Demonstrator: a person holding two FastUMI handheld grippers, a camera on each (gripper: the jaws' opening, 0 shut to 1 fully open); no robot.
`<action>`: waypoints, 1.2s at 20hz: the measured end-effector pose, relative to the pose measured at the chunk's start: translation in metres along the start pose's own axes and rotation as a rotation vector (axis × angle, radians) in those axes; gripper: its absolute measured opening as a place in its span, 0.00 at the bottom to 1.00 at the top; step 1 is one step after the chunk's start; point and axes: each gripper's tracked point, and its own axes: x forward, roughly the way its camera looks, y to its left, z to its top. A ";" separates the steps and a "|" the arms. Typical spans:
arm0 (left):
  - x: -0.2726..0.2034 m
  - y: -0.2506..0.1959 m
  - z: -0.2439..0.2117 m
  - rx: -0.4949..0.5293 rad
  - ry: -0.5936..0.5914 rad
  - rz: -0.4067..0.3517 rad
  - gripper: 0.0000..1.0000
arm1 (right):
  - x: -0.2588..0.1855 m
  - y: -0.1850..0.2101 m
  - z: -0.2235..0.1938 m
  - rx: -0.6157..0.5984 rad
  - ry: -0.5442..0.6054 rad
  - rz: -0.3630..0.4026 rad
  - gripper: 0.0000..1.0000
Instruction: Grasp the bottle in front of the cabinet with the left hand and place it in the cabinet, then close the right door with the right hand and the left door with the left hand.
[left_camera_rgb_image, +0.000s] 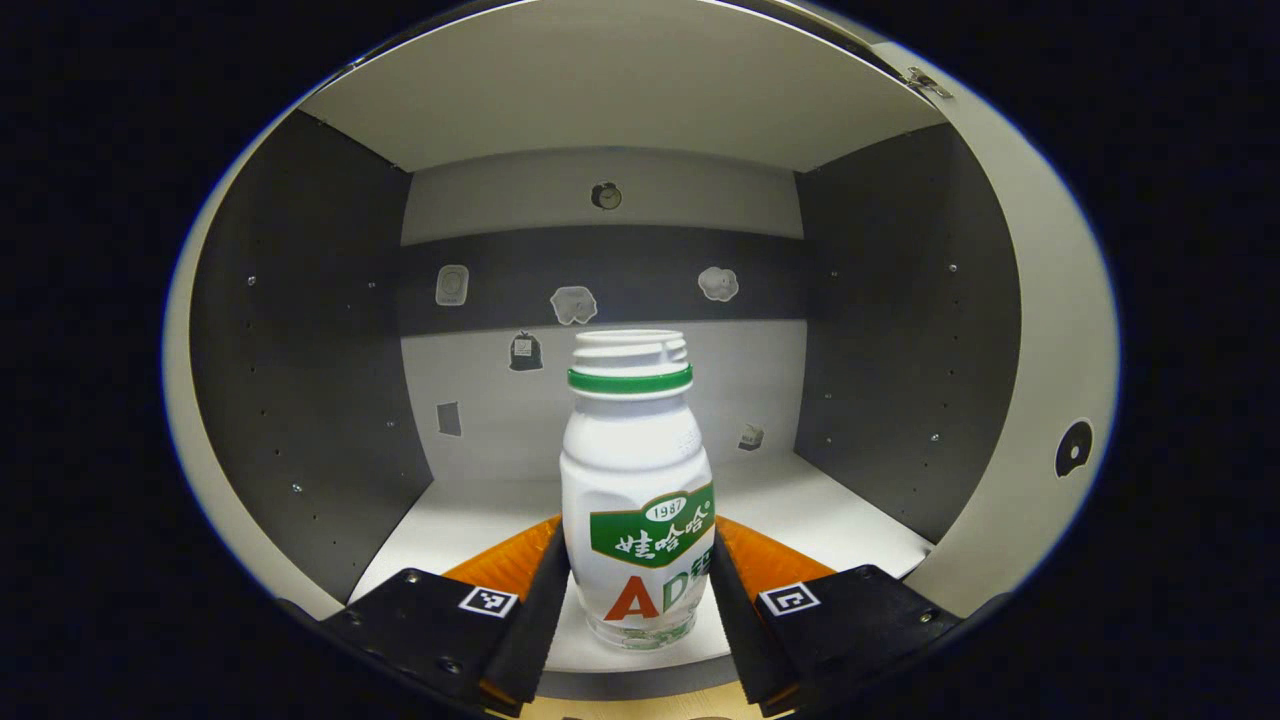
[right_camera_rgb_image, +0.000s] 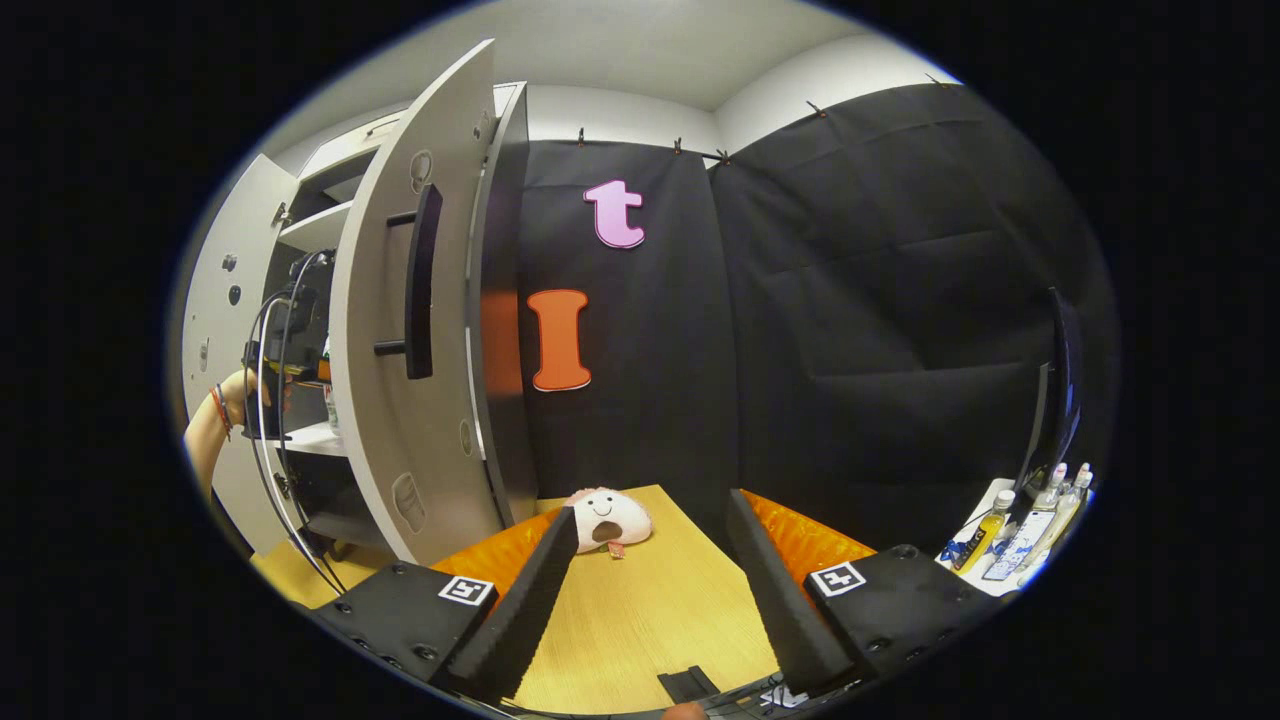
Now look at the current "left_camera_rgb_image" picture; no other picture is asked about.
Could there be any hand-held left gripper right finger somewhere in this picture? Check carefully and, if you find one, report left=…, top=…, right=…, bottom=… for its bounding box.
left=708, top=515, right=964, bottom=718

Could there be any white cabinet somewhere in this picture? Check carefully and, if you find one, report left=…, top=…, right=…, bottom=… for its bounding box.
left=165, top=0, right=1031, bottom=701

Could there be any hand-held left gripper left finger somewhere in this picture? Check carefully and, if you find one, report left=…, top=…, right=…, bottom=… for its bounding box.
left=320, top=515, right=572, bottom=717

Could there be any white cabinet shelf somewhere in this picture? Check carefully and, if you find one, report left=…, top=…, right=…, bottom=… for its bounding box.
left=348, top=450, right=936, bottom=701

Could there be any white drink bottle green label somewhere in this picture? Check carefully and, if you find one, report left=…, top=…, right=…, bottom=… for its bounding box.
left=560, top=330, right=717, bottom=651

